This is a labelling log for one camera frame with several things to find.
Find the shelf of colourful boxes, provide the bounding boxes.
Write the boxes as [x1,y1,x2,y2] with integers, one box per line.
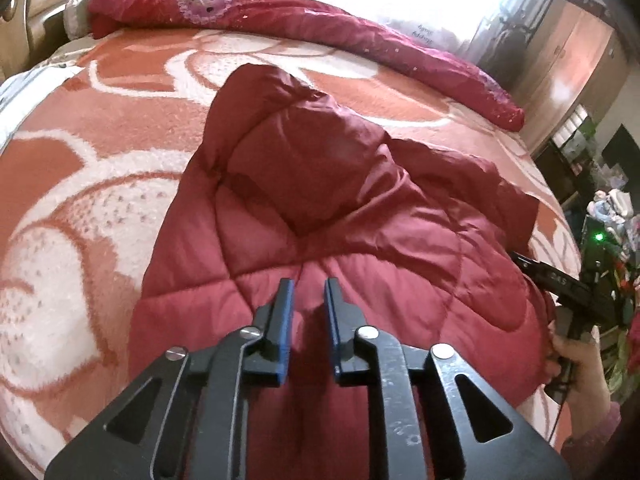
[555,105,601,156]

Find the orange and white blanket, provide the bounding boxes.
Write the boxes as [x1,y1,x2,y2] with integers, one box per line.
[0,27,583,480]

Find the black cable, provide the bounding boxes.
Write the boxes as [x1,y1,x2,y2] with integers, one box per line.
[547,395,573,448]

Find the grey striped pillowcase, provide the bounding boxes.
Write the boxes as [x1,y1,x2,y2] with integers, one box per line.
[0,67,76,151]

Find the wooden wardrobe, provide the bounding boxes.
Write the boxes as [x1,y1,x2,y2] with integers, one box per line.
[480,0,631,161]

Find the dark low cabinet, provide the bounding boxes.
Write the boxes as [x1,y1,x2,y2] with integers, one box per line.
[537,140,640,221]

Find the person's right forearm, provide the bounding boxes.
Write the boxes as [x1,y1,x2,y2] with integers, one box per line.
[560,402,627,480]

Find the dark flat screen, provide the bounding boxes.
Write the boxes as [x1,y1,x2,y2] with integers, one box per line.
[600,125,640,186]

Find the white pillow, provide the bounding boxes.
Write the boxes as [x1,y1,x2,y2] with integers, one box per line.
[64,0,96,41]

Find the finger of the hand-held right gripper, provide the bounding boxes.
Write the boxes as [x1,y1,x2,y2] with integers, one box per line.
[509,251,551,292]

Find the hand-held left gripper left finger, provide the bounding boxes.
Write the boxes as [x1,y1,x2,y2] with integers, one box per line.
[44,278,296,480]

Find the red quilted jacket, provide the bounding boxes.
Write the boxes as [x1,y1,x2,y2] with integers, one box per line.
[127,64,558,480]

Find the pile of pale clothes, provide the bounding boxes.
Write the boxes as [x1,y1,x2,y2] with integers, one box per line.
[585,187,636,226]

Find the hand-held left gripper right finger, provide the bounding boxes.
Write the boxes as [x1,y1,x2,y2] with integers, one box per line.
[324,277,573,480]

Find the red floral quilt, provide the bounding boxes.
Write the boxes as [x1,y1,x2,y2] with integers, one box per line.
[87,0,526,132]

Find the wooden headboard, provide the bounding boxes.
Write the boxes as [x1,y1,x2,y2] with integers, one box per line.
[0,0,146,81]

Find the person's right hand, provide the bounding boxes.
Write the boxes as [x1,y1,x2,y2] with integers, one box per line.
[547,322,615,411]

